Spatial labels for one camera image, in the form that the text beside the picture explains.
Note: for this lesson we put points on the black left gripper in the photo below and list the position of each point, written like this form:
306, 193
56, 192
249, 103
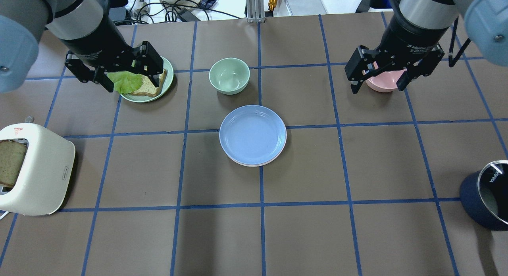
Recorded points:
97, 44

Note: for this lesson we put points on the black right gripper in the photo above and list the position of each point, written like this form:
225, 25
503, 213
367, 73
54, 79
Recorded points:
405, 37

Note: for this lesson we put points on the blue plate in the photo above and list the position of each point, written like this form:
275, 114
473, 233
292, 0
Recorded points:
252, 125

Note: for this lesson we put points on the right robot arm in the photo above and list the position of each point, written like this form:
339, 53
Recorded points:
485, 22

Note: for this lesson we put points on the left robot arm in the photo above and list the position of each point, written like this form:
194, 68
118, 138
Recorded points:
23, 23

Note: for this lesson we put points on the lettuce leaf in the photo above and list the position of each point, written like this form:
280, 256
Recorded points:
125, 82

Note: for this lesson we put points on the pink bowl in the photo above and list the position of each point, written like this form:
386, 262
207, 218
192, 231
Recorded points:
386, 81

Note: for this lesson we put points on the green plate with food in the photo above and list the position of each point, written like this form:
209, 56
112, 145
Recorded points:
166, 86

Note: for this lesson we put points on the bread slice on plate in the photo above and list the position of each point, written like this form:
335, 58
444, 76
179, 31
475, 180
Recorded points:
148, 88

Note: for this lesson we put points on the green bowl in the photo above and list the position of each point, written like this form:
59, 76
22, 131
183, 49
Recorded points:
229, 76

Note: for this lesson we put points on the digital kitchen scale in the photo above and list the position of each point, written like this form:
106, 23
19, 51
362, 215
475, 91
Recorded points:
305, 7

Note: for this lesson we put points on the white toaster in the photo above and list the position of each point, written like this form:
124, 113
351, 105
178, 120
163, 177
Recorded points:
43, 180

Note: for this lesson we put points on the bread slice in toaster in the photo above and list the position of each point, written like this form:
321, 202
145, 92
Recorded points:
12, 155

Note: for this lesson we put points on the glass pan lid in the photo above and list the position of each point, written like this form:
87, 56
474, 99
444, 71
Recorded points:
493, 189

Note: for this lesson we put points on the dark blue saucepan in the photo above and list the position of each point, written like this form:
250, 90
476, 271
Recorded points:
473, 205

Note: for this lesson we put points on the aluminium frame post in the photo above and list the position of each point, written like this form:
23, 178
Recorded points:
255, 11

